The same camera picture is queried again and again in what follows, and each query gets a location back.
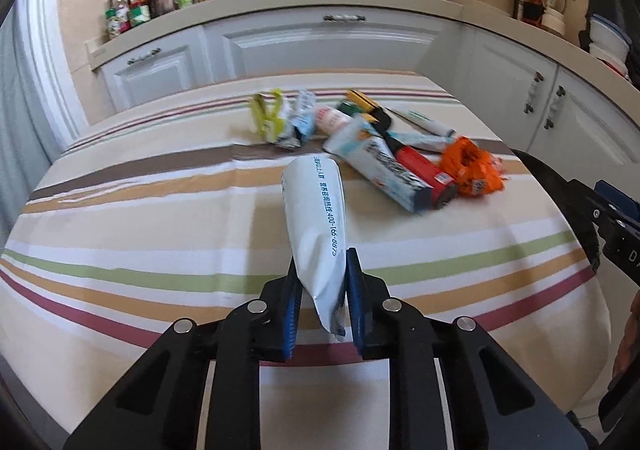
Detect orange plastic bag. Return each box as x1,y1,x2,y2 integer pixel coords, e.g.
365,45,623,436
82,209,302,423
438,137,504,197

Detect white green tube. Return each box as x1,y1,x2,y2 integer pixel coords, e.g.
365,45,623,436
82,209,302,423
387,108,456,138

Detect yellow label black bottle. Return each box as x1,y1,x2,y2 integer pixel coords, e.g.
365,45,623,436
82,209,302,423
346,90,383,116

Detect white pouch blue text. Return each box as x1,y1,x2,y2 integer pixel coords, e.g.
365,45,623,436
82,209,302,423
282,154,347,338

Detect light blue white wrapper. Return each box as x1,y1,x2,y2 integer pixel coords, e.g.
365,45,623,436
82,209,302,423
276,90,317,150

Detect black trash bin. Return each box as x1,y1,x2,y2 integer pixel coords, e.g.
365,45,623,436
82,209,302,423
512,149,601,273

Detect white kitchen cabinets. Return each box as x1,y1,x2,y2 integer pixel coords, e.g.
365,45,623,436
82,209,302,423
90,6,639,179

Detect person's right hand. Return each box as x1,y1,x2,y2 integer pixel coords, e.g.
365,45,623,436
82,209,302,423
608,291,640,387

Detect red spray can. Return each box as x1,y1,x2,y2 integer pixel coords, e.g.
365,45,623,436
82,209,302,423
372,123,458,209

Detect stacked white bowls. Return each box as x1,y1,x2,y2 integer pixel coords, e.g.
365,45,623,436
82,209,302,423
589,14,630,78

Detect teal white tube box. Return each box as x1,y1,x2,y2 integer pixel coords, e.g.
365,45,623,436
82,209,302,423
390,131,454,153

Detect striped tablecloth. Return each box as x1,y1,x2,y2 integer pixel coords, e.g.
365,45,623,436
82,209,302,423
1,72,611,430

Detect white appliance base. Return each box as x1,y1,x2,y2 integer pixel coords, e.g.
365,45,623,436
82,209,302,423
540,0,566,37

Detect dark glass bottle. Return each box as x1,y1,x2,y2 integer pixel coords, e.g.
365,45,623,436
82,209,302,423
512,0,525,20

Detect white blue packaging bag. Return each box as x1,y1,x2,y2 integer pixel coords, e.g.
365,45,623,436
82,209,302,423
323,117,432,213

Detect small white yogurt bottle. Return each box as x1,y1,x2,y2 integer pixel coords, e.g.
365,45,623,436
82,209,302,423
314,105,352,137

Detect grey curtain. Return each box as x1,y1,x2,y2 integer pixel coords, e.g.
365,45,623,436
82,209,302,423
0,11,61,242

